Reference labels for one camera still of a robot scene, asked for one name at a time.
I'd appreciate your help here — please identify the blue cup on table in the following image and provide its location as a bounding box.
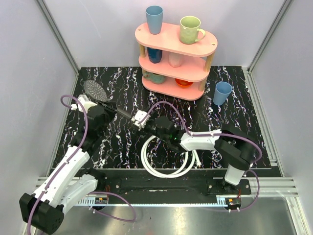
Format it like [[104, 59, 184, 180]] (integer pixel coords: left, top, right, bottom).
[[213, 82, 232, 106]]

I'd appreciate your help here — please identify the grey shower head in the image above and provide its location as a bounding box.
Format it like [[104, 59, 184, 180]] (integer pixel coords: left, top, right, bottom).
[[83, 80, 132, 119]]

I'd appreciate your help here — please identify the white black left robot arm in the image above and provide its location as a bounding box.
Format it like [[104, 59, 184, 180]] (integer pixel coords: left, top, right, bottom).
[[19, 104, 117, 235]]

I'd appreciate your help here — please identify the dark blue cup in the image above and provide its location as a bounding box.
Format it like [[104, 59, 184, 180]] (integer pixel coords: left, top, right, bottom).
[[147, 47, 163, 64]]

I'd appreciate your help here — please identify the pink faceted cup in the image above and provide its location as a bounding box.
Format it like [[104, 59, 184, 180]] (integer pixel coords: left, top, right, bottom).
[[169, 52, 183, 68]]

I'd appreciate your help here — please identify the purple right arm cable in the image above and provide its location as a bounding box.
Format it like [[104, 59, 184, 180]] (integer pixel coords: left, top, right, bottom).
[[146, 101, 263, 212]]

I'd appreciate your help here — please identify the pink three-tier shelf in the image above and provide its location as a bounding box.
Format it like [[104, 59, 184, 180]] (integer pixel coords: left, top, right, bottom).
[[135, 23, 218, 100]]

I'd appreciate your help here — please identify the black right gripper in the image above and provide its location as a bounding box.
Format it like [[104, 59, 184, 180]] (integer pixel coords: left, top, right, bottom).
[[132, 106, 169, 142]]

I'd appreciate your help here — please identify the blue cup on shelf top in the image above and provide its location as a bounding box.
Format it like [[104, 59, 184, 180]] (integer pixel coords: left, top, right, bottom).
[[146, 5, 163, 35]]

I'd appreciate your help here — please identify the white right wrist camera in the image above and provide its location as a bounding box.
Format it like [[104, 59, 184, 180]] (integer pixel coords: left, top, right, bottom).
[[131, 110, 150, 129]]

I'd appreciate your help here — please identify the orange bowl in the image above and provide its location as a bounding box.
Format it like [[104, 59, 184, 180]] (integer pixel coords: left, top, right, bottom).
[[175, 78, 193, 88]]

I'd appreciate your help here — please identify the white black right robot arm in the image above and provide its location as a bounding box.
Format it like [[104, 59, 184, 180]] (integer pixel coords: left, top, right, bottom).
[[139, 116, 262, 194]]

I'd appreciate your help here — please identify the teal ceramic mug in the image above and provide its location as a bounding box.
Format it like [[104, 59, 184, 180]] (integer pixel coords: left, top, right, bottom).
[[143, 71, 166, 84]]

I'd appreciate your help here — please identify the green mug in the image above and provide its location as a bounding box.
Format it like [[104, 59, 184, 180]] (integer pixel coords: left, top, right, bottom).
[[179, 16, 206, 45]]

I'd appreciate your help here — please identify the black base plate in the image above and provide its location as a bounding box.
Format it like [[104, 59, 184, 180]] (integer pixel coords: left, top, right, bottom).
[[102, 169, 251, 205]]

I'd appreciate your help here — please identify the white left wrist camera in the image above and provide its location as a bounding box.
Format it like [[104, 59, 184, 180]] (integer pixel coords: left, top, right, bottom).
[[70, 94, 97, 113]]

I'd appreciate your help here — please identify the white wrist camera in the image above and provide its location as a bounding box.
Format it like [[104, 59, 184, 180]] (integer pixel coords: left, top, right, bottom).
[[70, 94, 97, 113], [131, 110, 150, 129]]

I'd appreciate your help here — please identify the white shower hose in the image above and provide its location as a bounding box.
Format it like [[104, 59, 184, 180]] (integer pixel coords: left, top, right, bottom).
[[141, 136, 202, 179]]

